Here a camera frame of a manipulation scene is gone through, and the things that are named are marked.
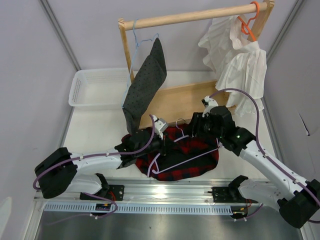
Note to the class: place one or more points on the white plastic basket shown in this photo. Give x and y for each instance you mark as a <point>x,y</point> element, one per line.
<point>99,89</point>

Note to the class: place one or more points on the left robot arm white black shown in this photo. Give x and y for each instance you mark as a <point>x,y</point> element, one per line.
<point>63,171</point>

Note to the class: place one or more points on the red plaid skirt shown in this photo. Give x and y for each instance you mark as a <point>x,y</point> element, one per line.
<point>185,160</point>

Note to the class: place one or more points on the wooden clothes rack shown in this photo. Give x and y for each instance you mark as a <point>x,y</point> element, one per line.
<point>178,103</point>

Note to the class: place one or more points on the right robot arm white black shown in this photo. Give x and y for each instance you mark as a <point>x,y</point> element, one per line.
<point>296,198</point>

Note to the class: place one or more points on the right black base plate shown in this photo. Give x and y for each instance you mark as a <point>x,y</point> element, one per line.
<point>224,194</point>

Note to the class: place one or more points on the light blue hanger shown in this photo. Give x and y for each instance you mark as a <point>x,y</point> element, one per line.
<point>131,61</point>

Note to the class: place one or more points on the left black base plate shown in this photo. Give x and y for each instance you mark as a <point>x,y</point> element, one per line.
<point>114,193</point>

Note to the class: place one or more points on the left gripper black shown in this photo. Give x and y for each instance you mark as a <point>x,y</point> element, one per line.
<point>166,145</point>

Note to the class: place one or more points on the purple hanger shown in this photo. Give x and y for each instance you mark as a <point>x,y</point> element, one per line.
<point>180,155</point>

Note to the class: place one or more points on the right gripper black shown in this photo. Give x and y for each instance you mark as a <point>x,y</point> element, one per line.
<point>197,121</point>

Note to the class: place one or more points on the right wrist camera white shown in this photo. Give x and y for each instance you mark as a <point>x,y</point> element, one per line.
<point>209,103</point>

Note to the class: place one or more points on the orange hanger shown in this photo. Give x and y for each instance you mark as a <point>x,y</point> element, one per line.
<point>245,25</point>

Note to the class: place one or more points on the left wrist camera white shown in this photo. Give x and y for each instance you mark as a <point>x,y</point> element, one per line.
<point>160,125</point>

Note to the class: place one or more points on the white slotted cable duct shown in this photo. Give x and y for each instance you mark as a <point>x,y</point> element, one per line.
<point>139,208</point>

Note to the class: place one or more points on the white pleated garment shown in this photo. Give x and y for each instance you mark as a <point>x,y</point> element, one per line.
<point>237,63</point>

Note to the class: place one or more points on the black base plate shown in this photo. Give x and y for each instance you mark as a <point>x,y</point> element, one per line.
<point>224,194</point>
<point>114,193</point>

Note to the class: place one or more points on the grey dotted garment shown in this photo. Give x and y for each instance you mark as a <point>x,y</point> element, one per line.
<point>148,80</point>

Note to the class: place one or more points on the aluminium mounting rail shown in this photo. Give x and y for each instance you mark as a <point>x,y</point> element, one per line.
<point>146,190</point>

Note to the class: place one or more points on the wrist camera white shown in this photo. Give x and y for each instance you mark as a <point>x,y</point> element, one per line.
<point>209,103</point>
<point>160,125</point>

